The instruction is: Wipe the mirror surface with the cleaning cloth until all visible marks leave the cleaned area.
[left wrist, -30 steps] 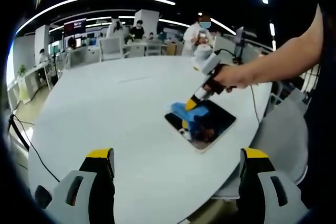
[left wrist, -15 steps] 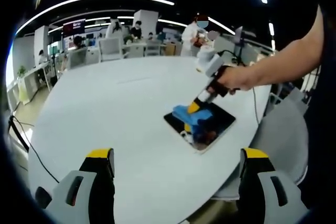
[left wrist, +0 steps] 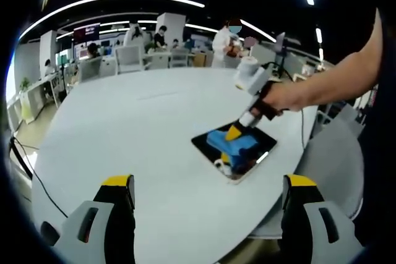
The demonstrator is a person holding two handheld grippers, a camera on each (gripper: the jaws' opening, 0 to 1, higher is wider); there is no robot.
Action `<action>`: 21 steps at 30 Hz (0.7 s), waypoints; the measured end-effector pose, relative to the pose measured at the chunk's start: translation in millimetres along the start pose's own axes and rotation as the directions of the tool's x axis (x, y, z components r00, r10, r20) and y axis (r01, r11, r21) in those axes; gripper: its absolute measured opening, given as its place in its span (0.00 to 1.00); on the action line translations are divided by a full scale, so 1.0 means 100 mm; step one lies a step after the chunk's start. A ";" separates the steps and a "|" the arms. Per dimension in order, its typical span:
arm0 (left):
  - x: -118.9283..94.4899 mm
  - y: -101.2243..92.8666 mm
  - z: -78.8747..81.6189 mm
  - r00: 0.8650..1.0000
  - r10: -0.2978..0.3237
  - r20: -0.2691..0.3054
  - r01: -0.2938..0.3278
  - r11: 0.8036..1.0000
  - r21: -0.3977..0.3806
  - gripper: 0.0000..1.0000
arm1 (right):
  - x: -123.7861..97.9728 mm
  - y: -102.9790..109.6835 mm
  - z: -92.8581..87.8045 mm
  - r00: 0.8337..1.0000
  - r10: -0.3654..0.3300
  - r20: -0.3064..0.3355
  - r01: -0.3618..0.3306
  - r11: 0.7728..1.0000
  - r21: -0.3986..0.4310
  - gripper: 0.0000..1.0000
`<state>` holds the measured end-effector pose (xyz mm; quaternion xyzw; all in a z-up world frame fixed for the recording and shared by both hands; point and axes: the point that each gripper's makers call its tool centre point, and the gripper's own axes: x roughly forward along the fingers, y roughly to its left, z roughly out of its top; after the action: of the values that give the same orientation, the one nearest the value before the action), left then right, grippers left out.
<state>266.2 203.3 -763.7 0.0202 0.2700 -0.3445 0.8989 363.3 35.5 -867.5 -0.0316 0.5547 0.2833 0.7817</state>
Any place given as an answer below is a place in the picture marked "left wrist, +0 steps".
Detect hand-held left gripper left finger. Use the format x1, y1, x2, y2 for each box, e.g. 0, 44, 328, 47
58, 174, 137, 264

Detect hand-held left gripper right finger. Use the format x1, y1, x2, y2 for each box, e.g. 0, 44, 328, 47
281, 174, 364, 264

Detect blue cleaning cloth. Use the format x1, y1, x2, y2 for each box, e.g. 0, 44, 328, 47
206, 129, 260, 174

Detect person's right hand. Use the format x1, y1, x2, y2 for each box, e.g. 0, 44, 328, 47
262, 84, 307, 114

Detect tripod with monitor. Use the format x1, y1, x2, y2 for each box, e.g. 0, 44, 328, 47
274, 32, 295, 80

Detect white mesh office chair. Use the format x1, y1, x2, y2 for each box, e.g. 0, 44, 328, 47
114, 45, 145, 75

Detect white humanoid figure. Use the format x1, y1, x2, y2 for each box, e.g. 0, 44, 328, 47
123, 22, 149, 48

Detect grey mesh office chair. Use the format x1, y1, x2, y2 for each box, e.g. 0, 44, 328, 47
78, 56, 103, 83

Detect black floor cable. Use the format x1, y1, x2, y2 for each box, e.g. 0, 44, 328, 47
8, 135, 69, 219

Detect wall display screen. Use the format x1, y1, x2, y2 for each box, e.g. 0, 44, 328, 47
73, 22, 101, 60

